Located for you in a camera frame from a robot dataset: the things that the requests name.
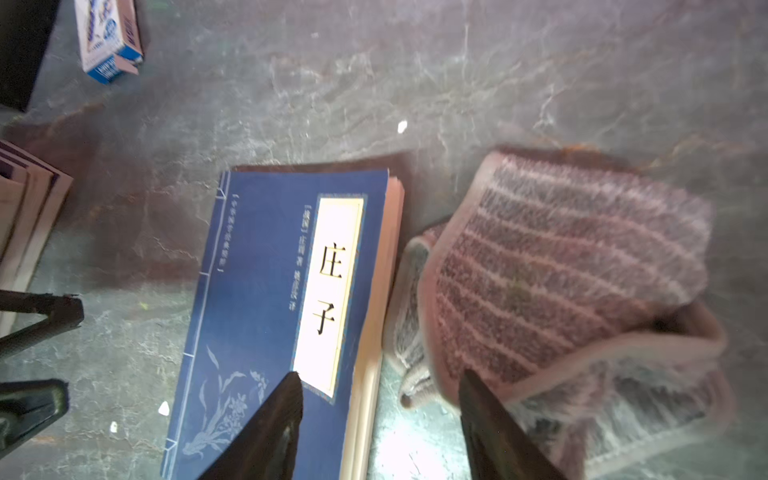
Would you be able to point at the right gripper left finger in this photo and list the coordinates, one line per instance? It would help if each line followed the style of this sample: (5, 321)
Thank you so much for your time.
(266, 448)

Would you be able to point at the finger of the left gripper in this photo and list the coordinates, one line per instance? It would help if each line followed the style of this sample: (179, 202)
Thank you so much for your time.
(59, 314)
(29, 407)

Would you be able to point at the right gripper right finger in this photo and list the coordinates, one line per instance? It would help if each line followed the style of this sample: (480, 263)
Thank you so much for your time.
(498, 438)

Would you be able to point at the navy book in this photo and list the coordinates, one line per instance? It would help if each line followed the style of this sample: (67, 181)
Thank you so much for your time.
(295, 277)
(32, 195)

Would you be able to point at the grey striped wiping cloth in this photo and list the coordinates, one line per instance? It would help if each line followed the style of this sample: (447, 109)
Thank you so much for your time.
(574, 295)

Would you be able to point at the pencil box white blue red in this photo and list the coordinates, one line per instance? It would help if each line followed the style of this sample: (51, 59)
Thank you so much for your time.
(109, 40)

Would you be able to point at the black mesh file organizer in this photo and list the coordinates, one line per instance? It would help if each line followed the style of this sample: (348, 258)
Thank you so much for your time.
(26, 26)

